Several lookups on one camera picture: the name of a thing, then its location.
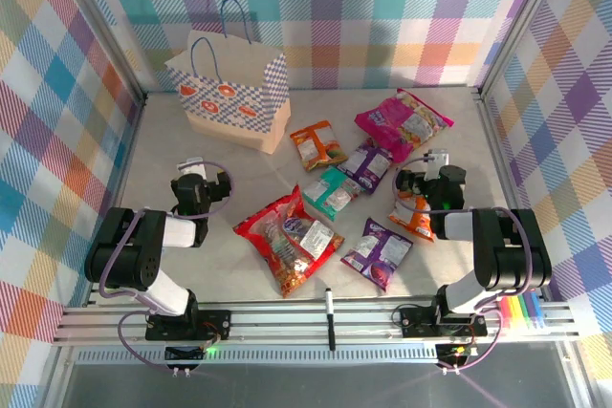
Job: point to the aluminium mounting rail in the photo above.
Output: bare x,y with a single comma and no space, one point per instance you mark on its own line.
287,327

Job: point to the purple snack bag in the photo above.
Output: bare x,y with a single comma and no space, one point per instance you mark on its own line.
378,252
368,164

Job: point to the black marker pen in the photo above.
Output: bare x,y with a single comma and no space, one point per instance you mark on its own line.
330,317

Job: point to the teal snack bag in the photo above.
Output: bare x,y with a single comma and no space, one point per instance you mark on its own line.
330,193

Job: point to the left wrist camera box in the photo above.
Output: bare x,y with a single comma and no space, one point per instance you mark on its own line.
193,166

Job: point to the blue checked paper bag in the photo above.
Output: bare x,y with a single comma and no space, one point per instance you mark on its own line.
225,97

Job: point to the aluminium frame post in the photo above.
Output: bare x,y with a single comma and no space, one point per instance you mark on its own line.
108,30
520,21

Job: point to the small controller board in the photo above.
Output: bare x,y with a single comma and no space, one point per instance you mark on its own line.
456,351
184,354

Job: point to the orange snack bag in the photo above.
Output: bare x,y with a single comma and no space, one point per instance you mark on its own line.
315,145
413,224

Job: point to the large pink snack bag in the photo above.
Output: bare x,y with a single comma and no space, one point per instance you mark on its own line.
382,126

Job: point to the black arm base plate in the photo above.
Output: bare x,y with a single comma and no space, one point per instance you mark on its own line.
215,324
416,322

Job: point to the coloured marker pack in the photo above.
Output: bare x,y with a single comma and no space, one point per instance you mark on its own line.
521,310

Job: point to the large red snack bag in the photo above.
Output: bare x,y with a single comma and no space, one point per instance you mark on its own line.
287,245

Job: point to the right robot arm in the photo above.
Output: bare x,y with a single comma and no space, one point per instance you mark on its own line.
516,255

